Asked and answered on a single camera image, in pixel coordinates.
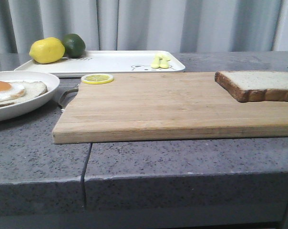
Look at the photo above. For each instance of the white round plate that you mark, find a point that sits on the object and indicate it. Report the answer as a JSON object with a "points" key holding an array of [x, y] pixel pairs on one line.
{"points": [[51, 81]]}

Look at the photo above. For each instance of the fried egg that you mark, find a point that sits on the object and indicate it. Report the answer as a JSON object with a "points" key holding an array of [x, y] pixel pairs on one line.
{"points": [[5, 90]]}

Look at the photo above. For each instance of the lemon slice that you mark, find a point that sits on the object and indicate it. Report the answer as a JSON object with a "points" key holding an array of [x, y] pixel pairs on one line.
{"points": [[97, 78]]}

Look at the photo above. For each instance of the grey curtain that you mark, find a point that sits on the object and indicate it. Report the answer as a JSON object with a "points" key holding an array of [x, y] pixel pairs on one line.
{"points": [[170, 25]]}

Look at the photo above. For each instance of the white rectangular tray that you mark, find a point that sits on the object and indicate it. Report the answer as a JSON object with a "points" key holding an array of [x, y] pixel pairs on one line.
{"points": [[104, 62]]}

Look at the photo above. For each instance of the yellow lemon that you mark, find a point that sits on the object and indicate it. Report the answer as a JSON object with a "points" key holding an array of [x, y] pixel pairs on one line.
{"points": [[47, 50]]}

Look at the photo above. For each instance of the wooden cutting board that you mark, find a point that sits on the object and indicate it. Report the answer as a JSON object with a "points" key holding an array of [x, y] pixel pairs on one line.
{"points": [[161, 106]]}

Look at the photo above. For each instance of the metal cutting board handle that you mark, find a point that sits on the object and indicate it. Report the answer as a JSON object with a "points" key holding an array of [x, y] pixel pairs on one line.
{"points": [[63, 96]]}

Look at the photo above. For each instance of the right yellow-green utensil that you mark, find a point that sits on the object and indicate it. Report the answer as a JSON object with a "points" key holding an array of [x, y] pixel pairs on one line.
{"points": [[163, 61]]}

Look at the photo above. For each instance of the left yellow-green utensil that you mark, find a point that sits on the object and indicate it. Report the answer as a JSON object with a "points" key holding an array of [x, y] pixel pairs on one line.
{"points": [[156, 61]]}

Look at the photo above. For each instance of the yellow-green utensil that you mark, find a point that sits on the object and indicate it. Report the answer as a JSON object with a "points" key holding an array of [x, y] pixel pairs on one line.
{"points": [[163, 61], [156, 61]]}

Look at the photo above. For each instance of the white bread slice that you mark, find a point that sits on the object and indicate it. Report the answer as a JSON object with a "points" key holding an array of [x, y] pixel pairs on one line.
{"points": [[254, 86]]}

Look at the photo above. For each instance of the green lime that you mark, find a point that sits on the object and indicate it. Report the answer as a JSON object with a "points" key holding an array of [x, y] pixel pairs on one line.
{"points": [[74, 45]]}

